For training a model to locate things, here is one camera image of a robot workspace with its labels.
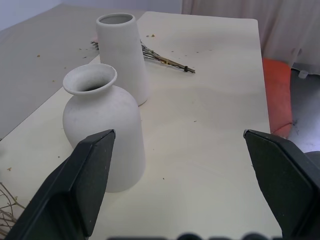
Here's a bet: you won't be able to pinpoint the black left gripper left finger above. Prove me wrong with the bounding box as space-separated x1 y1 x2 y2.
6 129 116 240

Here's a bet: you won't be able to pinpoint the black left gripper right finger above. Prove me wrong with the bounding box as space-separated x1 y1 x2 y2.
242 128 320 240

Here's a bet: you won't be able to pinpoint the white flared-neck ceramic vase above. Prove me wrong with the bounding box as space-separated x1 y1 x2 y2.
62 63 146 193

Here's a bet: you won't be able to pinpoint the tall white conical vase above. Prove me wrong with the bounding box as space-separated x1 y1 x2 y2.
95 12 151 107

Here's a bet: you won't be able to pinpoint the dried twigs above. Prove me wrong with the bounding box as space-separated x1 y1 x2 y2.
0 181 26 236

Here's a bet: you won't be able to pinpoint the orange cloth on floor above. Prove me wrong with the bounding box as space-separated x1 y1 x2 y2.
261 57 294 139

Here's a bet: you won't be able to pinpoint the dried lavender flower bundle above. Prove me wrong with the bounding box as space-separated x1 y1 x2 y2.
90 39 196 75

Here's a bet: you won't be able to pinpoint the white curtain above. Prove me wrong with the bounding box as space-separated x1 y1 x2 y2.
180 0 320 76

